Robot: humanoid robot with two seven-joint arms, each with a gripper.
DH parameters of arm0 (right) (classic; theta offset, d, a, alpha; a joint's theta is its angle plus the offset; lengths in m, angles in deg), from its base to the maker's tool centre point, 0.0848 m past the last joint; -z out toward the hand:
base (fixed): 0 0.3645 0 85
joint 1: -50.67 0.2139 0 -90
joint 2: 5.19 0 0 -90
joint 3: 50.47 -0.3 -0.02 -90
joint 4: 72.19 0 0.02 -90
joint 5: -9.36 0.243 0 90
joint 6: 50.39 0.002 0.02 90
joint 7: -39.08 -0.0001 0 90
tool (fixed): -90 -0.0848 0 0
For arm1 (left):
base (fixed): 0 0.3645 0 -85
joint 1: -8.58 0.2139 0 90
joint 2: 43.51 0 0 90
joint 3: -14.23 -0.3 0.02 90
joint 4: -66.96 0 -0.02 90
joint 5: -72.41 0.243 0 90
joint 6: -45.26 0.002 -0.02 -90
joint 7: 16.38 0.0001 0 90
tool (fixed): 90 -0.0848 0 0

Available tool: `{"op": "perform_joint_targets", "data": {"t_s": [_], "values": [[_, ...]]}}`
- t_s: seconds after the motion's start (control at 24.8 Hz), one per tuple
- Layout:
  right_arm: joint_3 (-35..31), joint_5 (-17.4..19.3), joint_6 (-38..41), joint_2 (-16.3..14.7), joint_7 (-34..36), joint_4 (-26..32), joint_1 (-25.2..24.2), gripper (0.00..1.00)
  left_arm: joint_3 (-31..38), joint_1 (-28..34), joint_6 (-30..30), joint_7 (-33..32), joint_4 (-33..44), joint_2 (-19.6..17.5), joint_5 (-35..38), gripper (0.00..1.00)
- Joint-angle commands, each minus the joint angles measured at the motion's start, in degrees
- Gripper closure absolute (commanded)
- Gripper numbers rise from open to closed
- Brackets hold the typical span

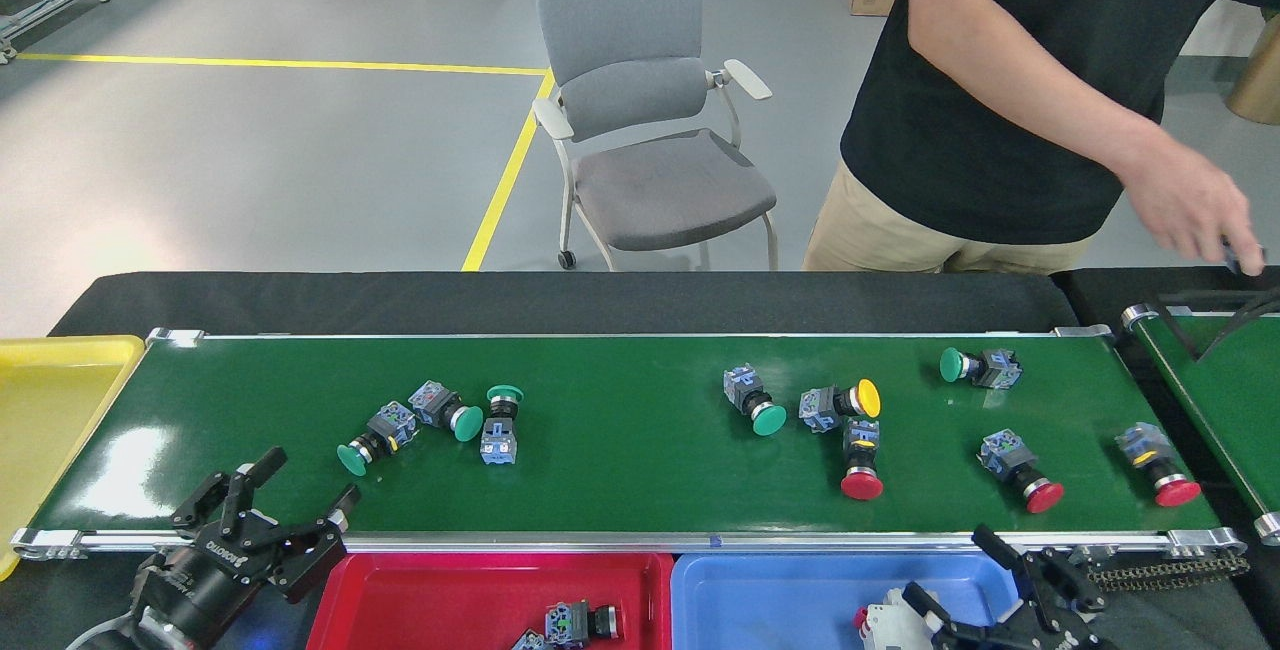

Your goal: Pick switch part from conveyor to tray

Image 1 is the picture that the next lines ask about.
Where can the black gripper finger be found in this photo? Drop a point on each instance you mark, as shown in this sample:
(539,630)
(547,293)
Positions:
(315,555)
(230,505)
(1060,580)
(950,630)

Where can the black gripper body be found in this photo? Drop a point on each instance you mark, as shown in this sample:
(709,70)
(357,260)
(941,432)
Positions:
(205,585)
(1050,638)

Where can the white circuit breaker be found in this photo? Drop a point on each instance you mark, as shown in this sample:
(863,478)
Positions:
(890,625)

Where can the green mushroom push button switch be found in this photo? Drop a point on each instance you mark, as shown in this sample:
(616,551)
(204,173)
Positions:
(997,369)
(393,427)
(498,444)
(432,402)
(768,420)

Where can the yellow mushroom push button switch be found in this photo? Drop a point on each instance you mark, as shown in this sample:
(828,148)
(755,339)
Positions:
(868,398)

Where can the person's right forearm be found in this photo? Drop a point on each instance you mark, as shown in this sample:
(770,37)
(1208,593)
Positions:
(1030,100)

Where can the red plastic tray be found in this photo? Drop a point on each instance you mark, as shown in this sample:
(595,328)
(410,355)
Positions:
(430,600)

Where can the blue plastic tray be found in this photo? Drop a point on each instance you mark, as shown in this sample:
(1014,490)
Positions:
(760,600)

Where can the yellow plastic tray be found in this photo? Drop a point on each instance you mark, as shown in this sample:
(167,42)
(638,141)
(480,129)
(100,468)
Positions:
(50,420)

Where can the green conveyor belt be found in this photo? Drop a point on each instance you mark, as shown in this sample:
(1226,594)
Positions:
(620,470)
(1225,400)

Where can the person's right hand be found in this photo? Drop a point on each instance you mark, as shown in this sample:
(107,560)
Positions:
(1190,205)

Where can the person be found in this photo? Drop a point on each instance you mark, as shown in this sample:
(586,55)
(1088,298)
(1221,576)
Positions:
(1030,80)

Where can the potted plant in gold pot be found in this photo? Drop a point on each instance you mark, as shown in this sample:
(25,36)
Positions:
(1260,80)

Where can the grey office chair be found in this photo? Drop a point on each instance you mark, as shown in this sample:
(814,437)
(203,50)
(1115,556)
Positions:
(625,25)

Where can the black guide frame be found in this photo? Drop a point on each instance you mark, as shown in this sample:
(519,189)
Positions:
(1198,354)

